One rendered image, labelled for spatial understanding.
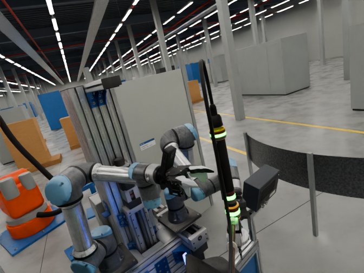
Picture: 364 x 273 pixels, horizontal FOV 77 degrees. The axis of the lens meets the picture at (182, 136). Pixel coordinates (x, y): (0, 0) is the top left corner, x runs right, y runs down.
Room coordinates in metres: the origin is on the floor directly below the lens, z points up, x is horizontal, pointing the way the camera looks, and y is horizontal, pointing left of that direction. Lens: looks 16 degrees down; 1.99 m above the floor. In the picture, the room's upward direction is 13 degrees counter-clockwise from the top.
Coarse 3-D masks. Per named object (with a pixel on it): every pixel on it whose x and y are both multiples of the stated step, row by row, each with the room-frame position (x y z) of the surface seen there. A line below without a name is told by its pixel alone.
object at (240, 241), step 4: (236, 220) 0.55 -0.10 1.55; (236, 224) 0.54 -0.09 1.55; (240, 224) 0.56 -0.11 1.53; (236, 228) 0.54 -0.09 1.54; (240, 228) 0.54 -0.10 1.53; (228, 232) 0.55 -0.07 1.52; (236, 232) 0.54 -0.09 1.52; (240, 232) 0.54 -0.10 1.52; (244, 232) 0.59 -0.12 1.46; (228, 236) 0.59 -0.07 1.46; (236, 236) 0.55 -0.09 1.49; (240, 236) 0.55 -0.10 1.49; (244, 236) 0.58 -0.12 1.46; (248, 236) 0.58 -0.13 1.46; (228, 240) 0.58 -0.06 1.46; (236, 240) 0.56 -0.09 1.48; (240, 240) 0.55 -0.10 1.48; (244, 240) 0.56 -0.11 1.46; (248, 240) 0.57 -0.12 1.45; (236, 244) 0.56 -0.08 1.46; (240, 244) 0.56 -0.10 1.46; (244, 244) 0.56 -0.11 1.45
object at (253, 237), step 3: (249, 213) 1.20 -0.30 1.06; (252, 216) 1.20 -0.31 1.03; (252, 219) 1.19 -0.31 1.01; (252, 222) 1.19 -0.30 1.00; (252, 225) 1.19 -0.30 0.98; (252, 228) 1.18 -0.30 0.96; (249, 231) 1.20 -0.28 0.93; (252, 231) 1.18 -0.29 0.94; (255, 231) 1.20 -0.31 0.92; (249, 234) 1.20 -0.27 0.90; (252, 234) 1.18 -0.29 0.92; (255, 234) 1.20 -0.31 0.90; (252, 237) 1.18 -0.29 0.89; (255, 237) 1.19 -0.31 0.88; (252, 240) 1.19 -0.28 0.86
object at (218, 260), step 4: (216, 256) 0.84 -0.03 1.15; (220, 256) 0.85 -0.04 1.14; (204, 260) 0.81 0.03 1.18; (208, 260) 0.81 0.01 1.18; (212, 260) 0.81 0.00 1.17; (216, 260) 0.81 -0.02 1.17; (220, 260) 0.81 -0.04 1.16; (224, 260) 0.81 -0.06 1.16; (212, 264) 0.77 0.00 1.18; (216, 264) 0.77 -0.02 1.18; (220, 264) 0.77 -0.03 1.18; (224, 264) 0.77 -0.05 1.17; (228, 264) 0.77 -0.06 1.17; (216, 268) 0.75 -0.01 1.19; (220, 268) 0.75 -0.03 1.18; (224, 268) 0.74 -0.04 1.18; (228, 268) 0.74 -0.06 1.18; (184, 272) 0.74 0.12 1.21; (224, 272) 0.72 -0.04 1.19; (236, 272) 0.71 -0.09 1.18
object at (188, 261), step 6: (186, 258) 0.57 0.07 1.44; (192, 258) 0.58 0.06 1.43; (186, 264) 0.54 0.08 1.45; (192, 264) 0.55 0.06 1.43; (198, 264) 0.56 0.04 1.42; (204, 264) 0.57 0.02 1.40; (186, 270) 0.52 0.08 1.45; (192, 270) 0.53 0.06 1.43; (198, 270) 0.54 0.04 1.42; (204, 270) 0.55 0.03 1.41; (210, 270) 0.56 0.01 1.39; (216, 270) 0.57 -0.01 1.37
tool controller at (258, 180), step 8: (264, 168) 1.36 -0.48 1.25; (272, 168) 1.35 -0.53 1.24; (256, 176) 1.29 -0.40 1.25; (264, 176) 1.28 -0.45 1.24; (272, 176) 1.27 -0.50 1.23; (248, 184) 1.23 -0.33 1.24; (256, 184) 1.21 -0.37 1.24; (264, 184) 1.21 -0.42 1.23; (272, 184) 1.28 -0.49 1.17; (248, 192) 1.23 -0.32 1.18; (256, 192) 1.19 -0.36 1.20; (264, 192) 1.22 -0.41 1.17; (272, 192) 1.31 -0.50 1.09; (248, 200) 1.24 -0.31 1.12; (256, 200) 1.19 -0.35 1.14; (264, 200) 1.25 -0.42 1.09; (256, 208) 1.20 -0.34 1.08
